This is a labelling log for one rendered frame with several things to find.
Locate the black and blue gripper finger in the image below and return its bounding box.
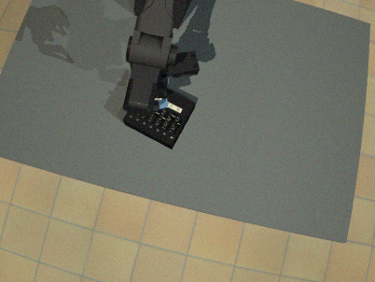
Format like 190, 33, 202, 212
158, 98, 169, 109

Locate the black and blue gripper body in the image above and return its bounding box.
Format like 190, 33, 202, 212
130, 63, 167, 110

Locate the black lighting desk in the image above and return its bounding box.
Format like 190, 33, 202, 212
123, 88, 195, 149

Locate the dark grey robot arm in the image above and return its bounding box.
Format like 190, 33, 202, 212
123, 0, 200, 116

